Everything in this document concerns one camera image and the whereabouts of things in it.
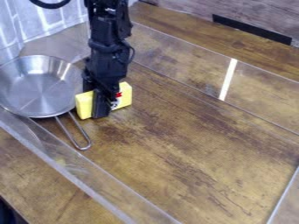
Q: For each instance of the silver metal frying pan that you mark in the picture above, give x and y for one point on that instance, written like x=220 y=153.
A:
x=37 y=88

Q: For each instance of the black strip on table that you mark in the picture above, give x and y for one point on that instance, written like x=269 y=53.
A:
x=252 y=29

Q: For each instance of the clear acrylic barrier wall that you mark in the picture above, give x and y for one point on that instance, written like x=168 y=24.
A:
x=201 y=152

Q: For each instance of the yellow butter block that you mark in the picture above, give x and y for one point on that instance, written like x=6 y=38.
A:
x=84 y=101

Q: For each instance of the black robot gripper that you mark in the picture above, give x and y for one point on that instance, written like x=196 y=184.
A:
x=105 y=69

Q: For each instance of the white sheer curtain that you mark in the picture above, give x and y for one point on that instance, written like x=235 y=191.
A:
x=25 y=22

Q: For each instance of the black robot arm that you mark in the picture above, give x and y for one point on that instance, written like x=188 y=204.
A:
x=109 y=23

